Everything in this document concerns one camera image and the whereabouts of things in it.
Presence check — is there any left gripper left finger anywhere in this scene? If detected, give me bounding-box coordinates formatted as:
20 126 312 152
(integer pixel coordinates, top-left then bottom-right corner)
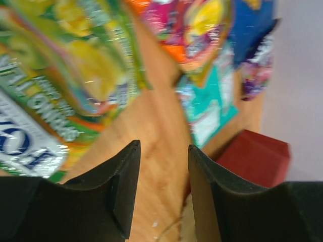
1 140 141 241

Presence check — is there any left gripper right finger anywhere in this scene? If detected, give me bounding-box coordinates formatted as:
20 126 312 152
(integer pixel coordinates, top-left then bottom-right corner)
188 145 322 241

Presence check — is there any blue Doritos chip bag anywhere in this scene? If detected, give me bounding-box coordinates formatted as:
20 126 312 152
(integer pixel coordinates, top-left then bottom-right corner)
229 1 279 69

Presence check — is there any green snack packet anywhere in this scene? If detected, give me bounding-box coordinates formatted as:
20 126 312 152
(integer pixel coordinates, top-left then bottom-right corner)
1 1 150 182

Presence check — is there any teal snack packet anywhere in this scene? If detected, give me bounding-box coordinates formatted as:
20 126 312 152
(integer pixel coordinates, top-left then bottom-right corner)
176 41 238 148

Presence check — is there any red brown paper bag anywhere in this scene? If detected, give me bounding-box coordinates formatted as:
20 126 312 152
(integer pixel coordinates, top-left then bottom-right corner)
176 129 291 242

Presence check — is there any purple snack packet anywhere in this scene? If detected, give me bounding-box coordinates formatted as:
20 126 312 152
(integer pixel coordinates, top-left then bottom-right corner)
241 34 274 101

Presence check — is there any orange Fox's candy packet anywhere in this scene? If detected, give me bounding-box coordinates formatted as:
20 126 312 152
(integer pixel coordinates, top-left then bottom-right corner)
127 0 235 87

